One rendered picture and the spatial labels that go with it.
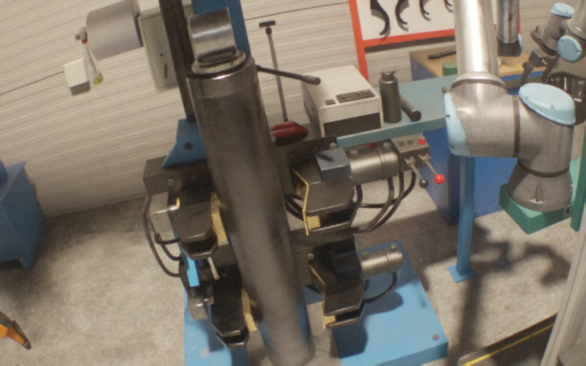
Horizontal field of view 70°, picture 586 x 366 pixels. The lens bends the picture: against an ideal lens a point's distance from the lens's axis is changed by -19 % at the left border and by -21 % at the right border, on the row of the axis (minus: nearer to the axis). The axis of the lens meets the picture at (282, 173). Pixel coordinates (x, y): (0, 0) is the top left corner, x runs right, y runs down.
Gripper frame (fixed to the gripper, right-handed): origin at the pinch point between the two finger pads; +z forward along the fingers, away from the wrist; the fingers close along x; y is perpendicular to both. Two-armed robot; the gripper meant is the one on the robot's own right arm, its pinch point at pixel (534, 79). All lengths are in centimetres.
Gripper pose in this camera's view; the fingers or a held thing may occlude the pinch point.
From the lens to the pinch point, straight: 192.1
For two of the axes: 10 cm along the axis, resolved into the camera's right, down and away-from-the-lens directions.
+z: -0.8, 6.4, 7.7
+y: 3.4, 7.4, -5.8
